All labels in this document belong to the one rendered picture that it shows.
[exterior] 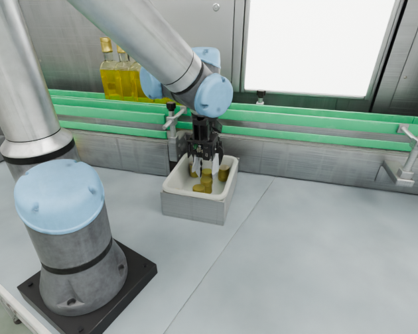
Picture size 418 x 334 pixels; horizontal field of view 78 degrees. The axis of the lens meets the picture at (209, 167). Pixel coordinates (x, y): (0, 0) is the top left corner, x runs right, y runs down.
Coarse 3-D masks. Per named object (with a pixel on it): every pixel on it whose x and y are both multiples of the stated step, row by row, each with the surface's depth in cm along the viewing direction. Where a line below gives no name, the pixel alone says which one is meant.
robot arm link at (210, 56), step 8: (192, 48) 58; (200, 48) 58; (208, 48) 58; (216, 48) 59; (200, 56) 57; (208, 56) 57; (216, 56) 58; (208, 64) 58; (216, 64) 59; (216, 72) 60
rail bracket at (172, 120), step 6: (168, 102) 73; (174, 102) 74; (168, 108) 73; (174, 108) 74; (180, 108) 84; (186, 108) 84; (180, 114) 81; (168, 120) 75; (174, 120) 75; (168, 126) 73; (174, 126) 77; (174, 132) 78; (168, 138) 78; (174, 138) 78
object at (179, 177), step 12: (228, 156) 81; (180, 168) 77; (204, 168) 84; (168, 180) 69; (180, 180) 78; (192, 180) 82; (216, 180) 82; (228, 180) 69; (180, 192) 65; (192, 192) 64; (216, 192) 76
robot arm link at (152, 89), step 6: (144, 72) 53; (144, 78) 54; (150, 78) 52; (144, 84) 55; (150, 84) 52; (156, 84) 52; (162, 84) 52; (144, 90) 56; (150, 90) 53; (156, 90) 53; (162, 90) 53; (168, 90) 51; (150, 96) 55; (156, 96) 54; (162, 96) 55; (168, 96) 53
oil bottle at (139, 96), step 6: (132, 66) 84; (138, 66) 84; (132, 72) 85; (138, 72) 84; (132, 78) 86; (138, 78) 85; (132, 84) 87; (138, 84) 87; (138, 90) 88; (138, 96) 89; (144, 96) 88; (144, 102) 89
